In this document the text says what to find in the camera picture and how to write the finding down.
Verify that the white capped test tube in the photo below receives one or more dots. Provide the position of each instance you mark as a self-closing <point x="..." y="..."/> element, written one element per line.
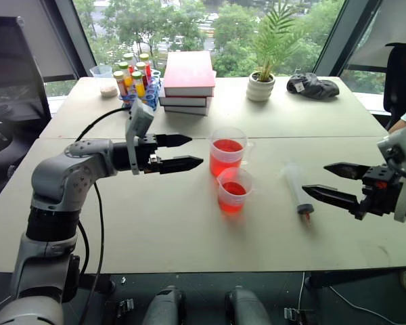
<point x="120" y="83"/>

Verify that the large red hardcover book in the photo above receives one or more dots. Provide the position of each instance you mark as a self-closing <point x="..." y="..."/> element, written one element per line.
<point x="188" y="72"/>

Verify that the black metal table bracket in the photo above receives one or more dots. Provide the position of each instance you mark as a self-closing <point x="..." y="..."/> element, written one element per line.
<point x="124" y="307"/>
<point x="293" y="314"/>

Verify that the palm plant in white pot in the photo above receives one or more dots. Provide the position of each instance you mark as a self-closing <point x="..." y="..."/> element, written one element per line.
<point x="261" y="88"/>

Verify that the yellow capped test tube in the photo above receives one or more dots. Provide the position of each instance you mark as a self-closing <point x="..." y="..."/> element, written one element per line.
<point x="145" y="62"/>
<point x="141" y="69"/>

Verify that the dark rounded shape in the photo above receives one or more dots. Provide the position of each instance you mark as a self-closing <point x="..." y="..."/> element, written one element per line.
<point x="245" y="308"/>
<point x="164" y="306"/>

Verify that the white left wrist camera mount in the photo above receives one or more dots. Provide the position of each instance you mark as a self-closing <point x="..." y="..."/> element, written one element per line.
<point x="139" y="116"/>

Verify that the blue test tube rack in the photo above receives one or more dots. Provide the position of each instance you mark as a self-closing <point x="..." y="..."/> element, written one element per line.
<point x="153" y="91"/>

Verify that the dark window frame pillar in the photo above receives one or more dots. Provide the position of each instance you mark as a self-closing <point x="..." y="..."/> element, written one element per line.
<point x="345" y="34"/>
<point x="75" y="37"/>

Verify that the clear plastic syringe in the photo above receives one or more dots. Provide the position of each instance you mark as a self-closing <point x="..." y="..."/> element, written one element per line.
<point x="298" y="189"/>

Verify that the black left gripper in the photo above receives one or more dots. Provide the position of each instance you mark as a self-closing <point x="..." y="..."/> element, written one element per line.
<point x="148" y="147"/>

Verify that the green capped test tube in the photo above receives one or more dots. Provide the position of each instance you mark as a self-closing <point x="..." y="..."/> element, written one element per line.
<point x="129" y="61"/>
<point x="138" y="84"/>
<point x="125" y="72"/>

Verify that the white round sponge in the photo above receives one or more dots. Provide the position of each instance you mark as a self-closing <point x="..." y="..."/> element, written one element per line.
<point x="109" y="91"/>

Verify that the dark grey crumpled cloth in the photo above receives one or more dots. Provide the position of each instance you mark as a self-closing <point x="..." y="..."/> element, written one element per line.
<point x="316" y="86"/>

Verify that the black mesh office chair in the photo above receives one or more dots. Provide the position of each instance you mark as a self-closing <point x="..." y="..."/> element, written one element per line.
<point x="11" y="74"/>

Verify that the small clear cup red liquid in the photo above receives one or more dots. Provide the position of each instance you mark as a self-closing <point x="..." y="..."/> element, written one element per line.
<point x="231" y="199"/>

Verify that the empty clear plastic beaker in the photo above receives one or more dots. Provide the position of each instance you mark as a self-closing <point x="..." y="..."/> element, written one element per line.
<point x="101" y="71"/>

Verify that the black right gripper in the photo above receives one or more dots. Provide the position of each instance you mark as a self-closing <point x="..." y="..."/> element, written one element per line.
<point x="380" y="193"/>

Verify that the large clear cup red liquid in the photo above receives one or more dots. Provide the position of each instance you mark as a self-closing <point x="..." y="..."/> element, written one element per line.
<point x="226" y="155"/>

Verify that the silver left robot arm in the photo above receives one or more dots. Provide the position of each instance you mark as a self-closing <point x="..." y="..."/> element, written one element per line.
<point x="54" y="176"/>

